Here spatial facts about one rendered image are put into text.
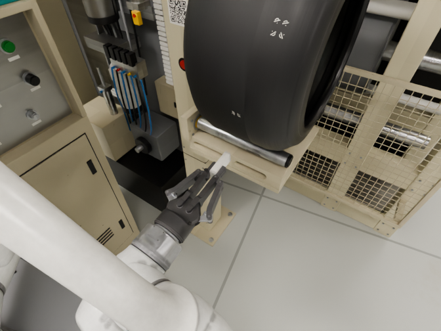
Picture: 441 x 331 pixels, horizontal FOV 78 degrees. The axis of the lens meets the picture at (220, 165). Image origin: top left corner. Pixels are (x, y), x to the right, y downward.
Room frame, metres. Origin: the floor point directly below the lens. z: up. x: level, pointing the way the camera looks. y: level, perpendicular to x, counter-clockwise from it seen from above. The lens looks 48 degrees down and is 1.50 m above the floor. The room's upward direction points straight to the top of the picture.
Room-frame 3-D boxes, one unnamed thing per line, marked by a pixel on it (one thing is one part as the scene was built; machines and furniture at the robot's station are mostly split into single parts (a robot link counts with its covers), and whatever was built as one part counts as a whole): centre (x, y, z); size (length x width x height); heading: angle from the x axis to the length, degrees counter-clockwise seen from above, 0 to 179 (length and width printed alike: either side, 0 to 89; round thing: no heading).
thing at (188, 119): (0.87, 0.01, 0.90); 0.40 x 0.03 x 0.10; 146
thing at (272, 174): (0.66, -0.06, 0.83); 0.36 x 0.09 x 0.06; 56
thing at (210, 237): (0.90, 0.08, 0.01); 0.27 x 0.27 x 0.02; 56
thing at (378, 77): (0.92, -0.51, 0.65); 0.90 x 0.02 x 0.70; 56
